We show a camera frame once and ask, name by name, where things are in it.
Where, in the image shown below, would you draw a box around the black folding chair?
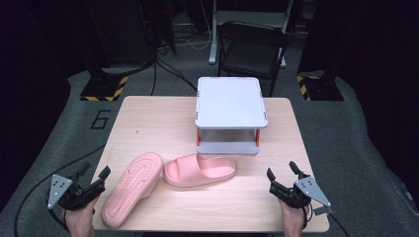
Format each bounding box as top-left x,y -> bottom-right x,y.
216,21 -> 290,99

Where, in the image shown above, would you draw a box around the white shoe rack orange posts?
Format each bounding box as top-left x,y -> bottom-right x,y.
195,76 -> 269,156

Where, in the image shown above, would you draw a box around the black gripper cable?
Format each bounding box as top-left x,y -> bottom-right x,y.
328,212 -> 352,237
13,143 -> 107,237

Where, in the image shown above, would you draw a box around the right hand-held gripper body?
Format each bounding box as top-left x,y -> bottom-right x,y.
269,174 -> 334,217

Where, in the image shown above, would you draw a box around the white metal stand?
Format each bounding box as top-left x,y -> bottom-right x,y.
208,0 -> 294,69

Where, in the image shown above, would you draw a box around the pink slipper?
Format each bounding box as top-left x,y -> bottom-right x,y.
162,152 -> 237,189
100,151 -> 165,229

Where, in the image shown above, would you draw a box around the person's right hand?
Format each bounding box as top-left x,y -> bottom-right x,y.
279,197 -> 310,237

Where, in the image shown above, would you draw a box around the black floor cables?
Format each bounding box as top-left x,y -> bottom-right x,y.
149,48 -> 199,97

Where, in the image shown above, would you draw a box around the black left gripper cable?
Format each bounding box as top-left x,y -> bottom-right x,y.
13,143 -> 107,237

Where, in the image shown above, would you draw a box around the white floor cable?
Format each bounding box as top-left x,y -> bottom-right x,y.
176,0 -> 212,51

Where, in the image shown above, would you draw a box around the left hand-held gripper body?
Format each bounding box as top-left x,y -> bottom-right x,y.
46,174 -> 107,212

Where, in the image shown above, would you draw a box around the black stand base striped edge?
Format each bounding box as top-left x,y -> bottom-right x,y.
295,74 -> 346,103
79,74 -> 129,103

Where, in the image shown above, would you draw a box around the person's left hand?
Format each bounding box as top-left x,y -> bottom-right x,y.
64,197 -> 100,237

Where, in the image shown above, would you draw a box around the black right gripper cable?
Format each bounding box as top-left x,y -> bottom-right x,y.
328,212 -> 352,237

